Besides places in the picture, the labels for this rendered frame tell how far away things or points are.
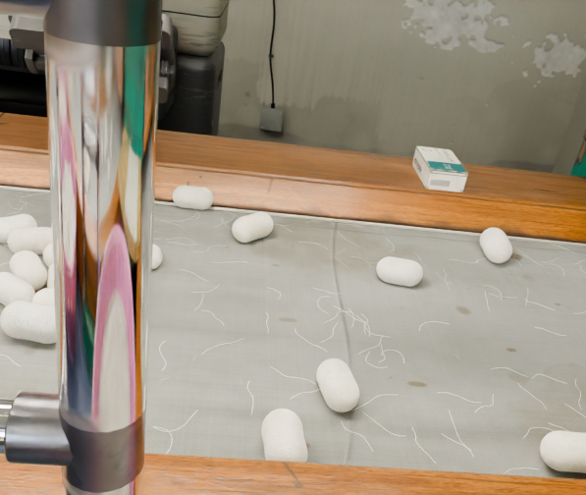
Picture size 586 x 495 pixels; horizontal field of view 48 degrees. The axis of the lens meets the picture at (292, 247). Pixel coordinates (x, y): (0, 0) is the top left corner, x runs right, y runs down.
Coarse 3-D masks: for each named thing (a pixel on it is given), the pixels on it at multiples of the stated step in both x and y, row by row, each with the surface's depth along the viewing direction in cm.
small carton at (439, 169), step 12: (420, 156) 62; (432, 156) 62; (444, 156) 62; (420, 168) 62; (432, 168) 59; (444, 168) 59; (456, 168) 60; (432, 180) 59; (444, 180) 59; (456, 180) 59
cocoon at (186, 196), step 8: (176, 192) 54; (184, 192) 54; (192, 192) 54; (200, 192) 54; (208, 192) 55; (176, 200) 54; (184, 200) 54; (192, 200) 54; (200, 200) 54; (208, 200) 55; (192, 208) 55; (200, 208) 55
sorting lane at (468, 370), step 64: (0, 192) 53; (0, 256) 45; (192, 256) 48; (256, 256) 50; (320, 256) 51; (384, 256) 52; (448, 256) 54; (512, 256) 55; (576, 256) 57; (192, 320) 41; (256, 320) 42; (320, 320) 43; (384, 320) 44; (448, 320) 45; (512, 320) 46; (576, 320) 48; (0, 384) 34; (192, 384) 36; (256, 384) 37; (384, 384) 38; (448, 384) 39; (512, 384) 40; (576, 384) 41; (192, 448) 32; (256, 448) 33; (320, 448) 33; (384, 448) 34; (448, 448) 34; (512, 448) 35
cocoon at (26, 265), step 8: (16, 256) 42; (24, 256) 42; (32, 256) 42; (16, 264) 41; (24, 264) 41; (32, 264) 41; (40, 264) 41; (16, 272) 41; (24, 272) 41; (32, 272) 41; (40, 272) 41; (24, 280) 41; (32, 280) 41; (40, 280) 41; (40, 288) 42
